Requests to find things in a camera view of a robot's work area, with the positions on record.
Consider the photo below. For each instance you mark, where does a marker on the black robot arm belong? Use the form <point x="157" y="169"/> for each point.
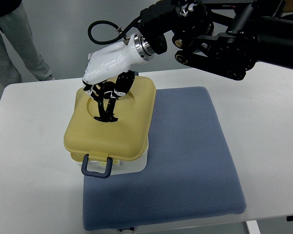
<point x="223" y="37"/>

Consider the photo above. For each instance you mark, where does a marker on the blue padded cushion mat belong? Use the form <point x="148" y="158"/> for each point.
<point x="189" y="172"/>

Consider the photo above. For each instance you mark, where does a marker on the white storage box base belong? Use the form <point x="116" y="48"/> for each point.
<point x="120" y="166"/>

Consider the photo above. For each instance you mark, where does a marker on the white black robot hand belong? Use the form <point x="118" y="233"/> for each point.
<point x="113" y="60"/>

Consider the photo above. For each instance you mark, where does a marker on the person in grey trousers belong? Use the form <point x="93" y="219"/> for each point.
<point x="14" y="25"/>

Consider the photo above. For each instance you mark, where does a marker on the black lid handle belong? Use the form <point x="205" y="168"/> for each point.
<point x="106" y="114"/>

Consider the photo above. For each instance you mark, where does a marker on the blue front latch clasp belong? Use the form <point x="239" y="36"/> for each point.
<point x="93" y="169"/>

